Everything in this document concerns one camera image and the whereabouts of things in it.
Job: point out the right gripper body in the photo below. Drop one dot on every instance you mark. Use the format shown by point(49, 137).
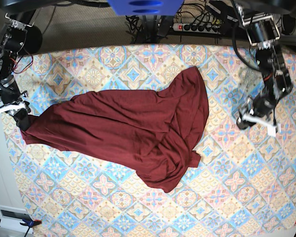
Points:
point(11, 97)

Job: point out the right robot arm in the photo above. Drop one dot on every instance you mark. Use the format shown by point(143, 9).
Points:
point(19, 37)

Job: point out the white power strip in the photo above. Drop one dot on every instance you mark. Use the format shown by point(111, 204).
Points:
point(196, 28)

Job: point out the patterned tablecloth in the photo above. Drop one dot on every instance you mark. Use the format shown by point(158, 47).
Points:
point(245, 184)

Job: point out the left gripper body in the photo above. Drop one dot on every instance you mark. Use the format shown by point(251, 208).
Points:
point(261, 104)

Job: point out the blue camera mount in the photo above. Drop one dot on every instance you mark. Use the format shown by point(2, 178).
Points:
point(146, 7)

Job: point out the black round stool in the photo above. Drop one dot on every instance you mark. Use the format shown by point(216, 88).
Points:
point(33, 39)

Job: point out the maroon t-shirt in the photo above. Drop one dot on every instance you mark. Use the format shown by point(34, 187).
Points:
point(151, 132)

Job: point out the left table clamp lower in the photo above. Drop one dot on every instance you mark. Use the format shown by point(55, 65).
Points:
point(27, 223)

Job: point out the white wall vent panel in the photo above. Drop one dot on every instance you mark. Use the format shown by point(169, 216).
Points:
point(10, 218)

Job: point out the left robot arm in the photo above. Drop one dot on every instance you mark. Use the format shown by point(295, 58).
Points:
point(256, 17)

